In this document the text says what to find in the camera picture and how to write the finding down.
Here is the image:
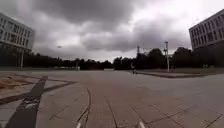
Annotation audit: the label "row of dark trees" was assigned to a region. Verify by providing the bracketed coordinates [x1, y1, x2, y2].
[0, 46, 224, 71]

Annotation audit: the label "raised kerbed grass strip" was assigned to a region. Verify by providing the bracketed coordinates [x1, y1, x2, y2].
[133, 67, 224, 79]

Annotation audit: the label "pale pole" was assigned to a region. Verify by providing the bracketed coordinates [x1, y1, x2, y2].
[20, 49, 25, 70]
[163, 40, 171, 73]

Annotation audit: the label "dark paving bands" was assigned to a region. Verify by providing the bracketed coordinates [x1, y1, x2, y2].
[0, 74, 78, 128]

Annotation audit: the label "grey-brown paved plaza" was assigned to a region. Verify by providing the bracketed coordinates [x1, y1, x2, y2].
[0, 69, 224, 128]

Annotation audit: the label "pale building on pillars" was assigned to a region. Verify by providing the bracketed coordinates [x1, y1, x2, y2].
[0, 12, 35, 56]

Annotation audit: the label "person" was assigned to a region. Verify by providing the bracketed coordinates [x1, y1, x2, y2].
[131, 65, 138, 75]

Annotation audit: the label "grey multi-storey building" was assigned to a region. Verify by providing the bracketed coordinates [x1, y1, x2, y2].
[188, 8, 224, 67]

